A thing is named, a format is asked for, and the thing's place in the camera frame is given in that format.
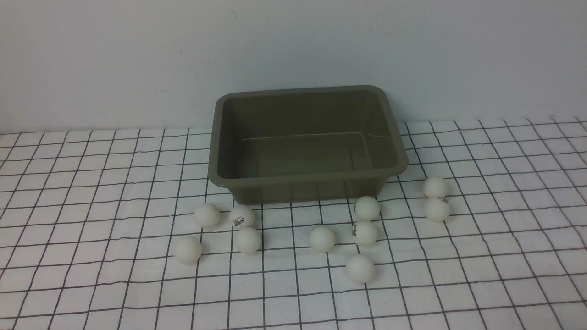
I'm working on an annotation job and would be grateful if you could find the white ball with side logo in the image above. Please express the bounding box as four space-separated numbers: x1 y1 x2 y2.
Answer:
354 196 380 221

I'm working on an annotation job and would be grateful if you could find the white ball with red-black logo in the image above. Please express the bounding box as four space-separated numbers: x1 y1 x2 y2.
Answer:
351 221 379 247

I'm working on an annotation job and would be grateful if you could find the white ball with small logo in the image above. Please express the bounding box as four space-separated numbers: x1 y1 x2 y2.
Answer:
423 197 451 223

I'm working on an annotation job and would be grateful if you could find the plain white ping-pong ball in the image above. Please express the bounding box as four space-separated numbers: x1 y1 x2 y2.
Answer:
194 203 221 228

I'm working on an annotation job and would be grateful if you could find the olive green plastic bin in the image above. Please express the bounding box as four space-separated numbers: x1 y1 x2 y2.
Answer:
208 85 408 205

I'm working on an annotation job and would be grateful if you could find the white ball with black logo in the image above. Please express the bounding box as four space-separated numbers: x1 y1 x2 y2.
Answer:
228 205 255 230

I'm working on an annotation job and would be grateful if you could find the white black-grid tablecloth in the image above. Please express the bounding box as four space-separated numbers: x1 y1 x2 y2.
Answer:
0 118 587 330

